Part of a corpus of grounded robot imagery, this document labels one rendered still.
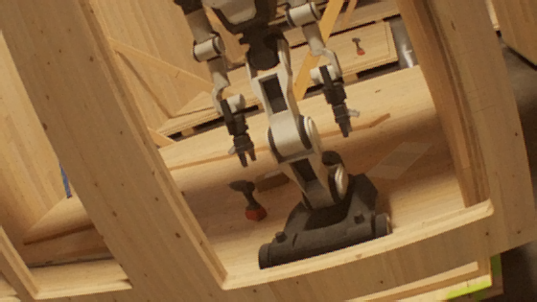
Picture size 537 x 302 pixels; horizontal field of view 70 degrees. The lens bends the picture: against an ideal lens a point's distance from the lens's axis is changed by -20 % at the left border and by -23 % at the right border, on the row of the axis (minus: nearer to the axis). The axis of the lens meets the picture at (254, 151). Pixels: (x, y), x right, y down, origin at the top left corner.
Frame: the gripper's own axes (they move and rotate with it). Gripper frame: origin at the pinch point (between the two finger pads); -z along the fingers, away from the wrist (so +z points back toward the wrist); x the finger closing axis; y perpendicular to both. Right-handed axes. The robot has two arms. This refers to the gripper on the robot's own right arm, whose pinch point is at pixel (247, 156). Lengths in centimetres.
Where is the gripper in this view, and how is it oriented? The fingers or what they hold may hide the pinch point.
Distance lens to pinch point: 204.9
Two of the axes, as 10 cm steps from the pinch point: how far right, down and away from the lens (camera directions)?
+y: 8.9, -2.7, -3.7
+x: -3.2, 2.1, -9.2
